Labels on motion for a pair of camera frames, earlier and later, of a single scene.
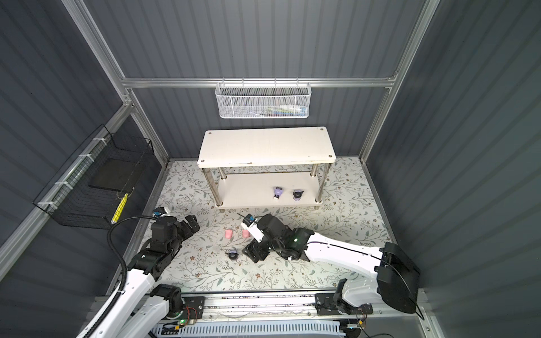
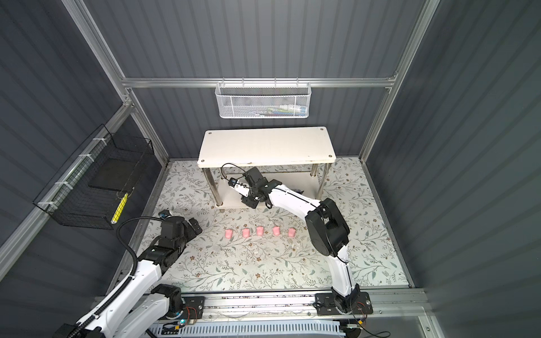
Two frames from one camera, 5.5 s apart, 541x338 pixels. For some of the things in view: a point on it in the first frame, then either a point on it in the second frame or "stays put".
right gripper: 253,248 -> 252,204
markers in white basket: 285,110 stays put
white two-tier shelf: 267,167 stays put
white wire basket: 263,100 stays put
